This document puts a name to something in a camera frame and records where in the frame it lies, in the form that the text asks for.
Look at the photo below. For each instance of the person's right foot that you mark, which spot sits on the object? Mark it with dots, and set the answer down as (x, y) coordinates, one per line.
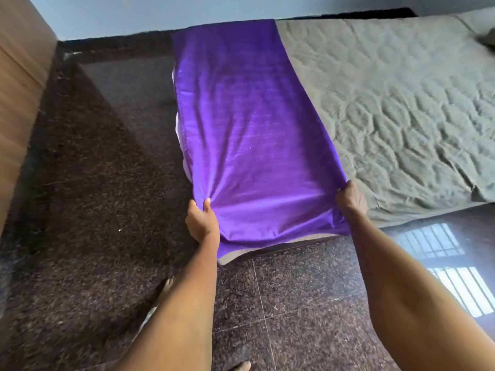
(236, 367)

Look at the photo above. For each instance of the grey quilted mattress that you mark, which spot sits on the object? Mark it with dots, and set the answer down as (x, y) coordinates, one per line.
(386, 111)

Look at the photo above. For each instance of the person's right thumb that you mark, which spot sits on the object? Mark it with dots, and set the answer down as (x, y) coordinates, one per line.
(350, 186)

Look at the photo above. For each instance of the person's left thumb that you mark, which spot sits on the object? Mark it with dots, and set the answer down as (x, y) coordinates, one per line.
(207, 204)

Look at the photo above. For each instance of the person's right hand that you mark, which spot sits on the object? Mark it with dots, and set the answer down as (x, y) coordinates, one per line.
(351, 202)

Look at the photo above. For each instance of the person's right forearm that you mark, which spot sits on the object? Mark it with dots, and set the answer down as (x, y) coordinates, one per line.
(410, 297)

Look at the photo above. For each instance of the person's white garment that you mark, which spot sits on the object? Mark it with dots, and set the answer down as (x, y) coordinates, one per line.
(149, 318)

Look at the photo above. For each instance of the person's left forearm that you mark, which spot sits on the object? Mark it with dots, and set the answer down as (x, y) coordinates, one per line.
(176, 309)

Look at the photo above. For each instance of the person's foot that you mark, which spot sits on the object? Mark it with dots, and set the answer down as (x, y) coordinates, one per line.
(236, 367)
(165, 287)

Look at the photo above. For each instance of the person's left foot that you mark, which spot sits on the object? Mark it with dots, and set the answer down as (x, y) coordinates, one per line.
(165, 287)

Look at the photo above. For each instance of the wooden wardrobe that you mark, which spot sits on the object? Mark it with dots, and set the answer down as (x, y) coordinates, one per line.
(19, 96)

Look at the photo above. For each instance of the grey pillow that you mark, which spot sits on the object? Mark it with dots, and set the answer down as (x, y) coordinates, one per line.
(481, 21)

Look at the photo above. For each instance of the purple silk cloth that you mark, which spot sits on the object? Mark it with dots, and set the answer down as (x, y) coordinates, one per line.
(247, 142)

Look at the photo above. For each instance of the person's left hand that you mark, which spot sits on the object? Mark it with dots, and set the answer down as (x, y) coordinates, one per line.
(201, 224)

